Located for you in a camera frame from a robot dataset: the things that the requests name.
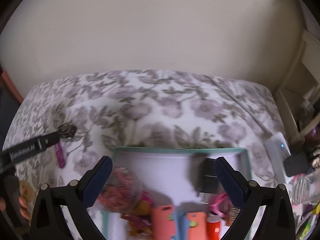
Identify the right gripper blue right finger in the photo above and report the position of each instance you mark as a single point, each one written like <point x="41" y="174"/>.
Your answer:
<point x="232" y="182"/>

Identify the pink brown puppy toy figure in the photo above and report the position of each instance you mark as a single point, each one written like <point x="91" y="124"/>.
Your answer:
<point x="139" y="218"/>

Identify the black power adapter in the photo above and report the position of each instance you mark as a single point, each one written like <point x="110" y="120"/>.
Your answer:
<point x="296" y="164"/>

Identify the black wall charger plug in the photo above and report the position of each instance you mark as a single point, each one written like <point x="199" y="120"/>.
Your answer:
<point x="206" y="181"/>

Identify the orange white tube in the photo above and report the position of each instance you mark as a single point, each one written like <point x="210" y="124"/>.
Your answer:
<point x="213" y="226"/>

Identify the teal white shallow box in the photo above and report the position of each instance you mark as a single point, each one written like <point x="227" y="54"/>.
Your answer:
<point x="168" y="174"/>

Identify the coral blue toy case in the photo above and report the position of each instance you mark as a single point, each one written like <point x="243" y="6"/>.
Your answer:
<point x="163" y="221"/>
<point x="192" y="226"/>

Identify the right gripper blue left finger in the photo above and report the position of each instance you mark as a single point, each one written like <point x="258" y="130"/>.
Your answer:
<point x="94" y="180"/>

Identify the floral grey white blanket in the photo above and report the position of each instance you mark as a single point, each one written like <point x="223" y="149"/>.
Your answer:
<point x="143" y="108"/>

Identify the clear glass cup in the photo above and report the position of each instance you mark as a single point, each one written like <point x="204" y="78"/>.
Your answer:
<point x="306" y="189"/>

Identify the person's left hand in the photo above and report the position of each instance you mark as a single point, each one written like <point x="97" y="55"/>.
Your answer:
<point x="24" y="193"/>

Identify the gold black patterned lighter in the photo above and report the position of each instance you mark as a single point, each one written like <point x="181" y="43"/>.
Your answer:
<point x="232" y="215"/>

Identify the purple plastic clip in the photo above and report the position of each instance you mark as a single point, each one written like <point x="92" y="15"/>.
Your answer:
<point x="59" y="155"/>

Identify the white power strip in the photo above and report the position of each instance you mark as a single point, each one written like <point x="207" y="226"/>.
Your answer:
<point x="278" y="151"/>

